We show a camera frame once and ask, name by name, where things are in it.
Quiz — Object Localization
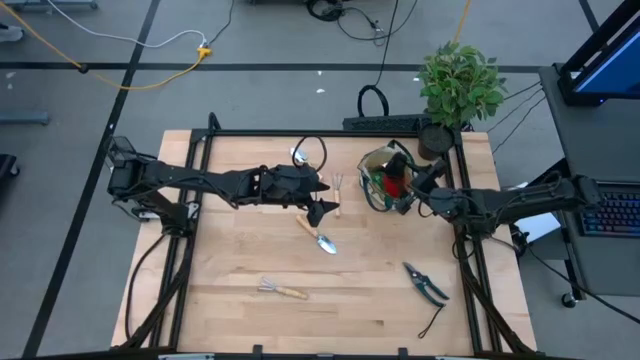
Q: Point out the grey side desk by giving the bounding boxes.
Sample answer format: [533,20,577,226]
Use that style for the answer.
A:
[538,63,640,310]

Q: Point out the black coiled floor cable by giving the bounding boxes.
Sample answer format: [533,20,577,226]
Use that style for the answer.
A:
[356,0,402,119]

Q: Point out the black aluminium table frame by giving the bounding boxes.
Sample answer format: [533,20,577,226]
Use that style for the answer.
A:
[116,111,539,359]

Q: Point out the steel trowel wooden handle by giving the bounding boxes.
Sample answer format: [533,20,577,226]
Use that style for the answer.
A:
[294,214,339,256]

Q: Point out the thin black desk cables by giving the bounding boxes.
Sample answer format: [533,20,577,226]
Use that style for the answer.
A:
[486,79,547,156]

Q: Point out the black mesh box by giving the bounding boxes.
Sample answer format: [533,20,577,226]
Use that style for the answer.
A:
[103,135,138,169]

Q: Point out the straight-tine hand fork wooden handle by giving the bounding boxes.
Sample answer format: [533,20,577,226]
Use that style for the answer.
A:
[331,172,344,219]

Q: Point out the white paper sheet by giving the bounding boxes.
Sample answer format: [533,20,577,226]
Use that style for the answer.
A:
[499,181,562,244]

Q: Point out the black looped gripper cable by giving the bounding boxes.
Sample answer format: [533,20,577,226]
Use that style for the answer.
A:
[291,134,329,174]

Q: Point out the green potted plant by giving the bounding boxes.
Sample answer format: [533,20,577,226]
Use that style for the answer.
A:
[415,40,509,163]

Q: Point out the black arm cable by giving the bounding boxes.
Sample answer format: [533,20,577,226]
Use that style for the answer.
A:
[123,231,172,342]
[514,233,640,327]

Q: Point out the black framed monitor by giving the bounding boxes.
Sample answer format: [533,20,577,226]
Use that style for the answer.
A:
[556,0,640,108]

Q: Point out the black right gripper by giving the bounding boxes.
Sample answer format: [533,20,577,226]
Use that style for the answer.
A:
[398,158,450,217]

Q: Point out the grey floor stand foot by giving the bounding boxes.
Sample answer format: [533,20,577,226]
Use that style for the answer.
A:
[0,110,52,127]

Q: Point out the black keyboard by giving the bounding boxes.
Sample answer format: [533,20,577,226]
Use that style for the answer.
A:
[574,181,640,239]

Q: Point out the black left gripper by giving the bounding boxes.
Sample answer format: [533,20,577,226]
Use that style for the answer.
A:
[251,163,342,230]

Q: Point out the bent-tine hand rake wooden handle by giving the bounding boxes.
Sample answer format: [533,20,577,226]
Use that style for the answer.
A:
[256,276,311,302]

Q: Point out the small steel shovel wooden handle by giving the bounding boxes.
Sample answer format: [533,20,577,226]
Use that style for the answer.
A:
[289,146,326,182]

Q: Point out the beige canvas gardening bag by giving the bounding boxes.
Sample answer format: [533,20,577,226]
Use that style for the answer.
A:
[356,139,419,214]

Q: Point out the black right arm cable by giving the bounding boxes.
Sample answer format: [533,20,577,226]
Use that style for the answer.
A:
[514,233,640,327]

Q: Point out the white floor cable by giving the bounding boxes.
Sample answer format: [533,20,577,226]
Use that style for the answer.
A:
[46,0,208,50]

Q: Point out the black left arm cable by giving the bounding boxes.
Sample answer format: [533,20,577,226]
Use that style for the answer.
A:
[123,231,172,342]

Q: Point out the long yellow floor cable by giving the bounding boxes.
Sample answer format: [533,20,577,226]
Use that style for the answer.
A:
[0,1,214,93]

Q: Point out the black wheeled floor item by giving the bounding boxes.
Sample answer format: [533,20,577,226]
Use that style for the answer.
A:
[0,153,22,182]

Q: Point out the black floor cable bundle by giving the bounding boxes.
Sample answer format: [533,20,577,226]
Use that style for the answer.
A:
[304,0,419,49]

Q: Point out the red and black gardening glove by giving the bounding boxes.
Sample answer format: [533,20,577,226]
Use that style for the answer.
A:
[382,152,416,202]

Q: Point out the black power strip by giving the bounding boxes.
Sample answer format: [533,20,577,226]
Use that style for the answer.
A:
[342,113,434,134]

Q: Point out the short yellow floor cable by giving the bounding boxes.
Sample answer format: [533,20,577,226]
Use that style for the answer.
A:
[451,0,474,44]

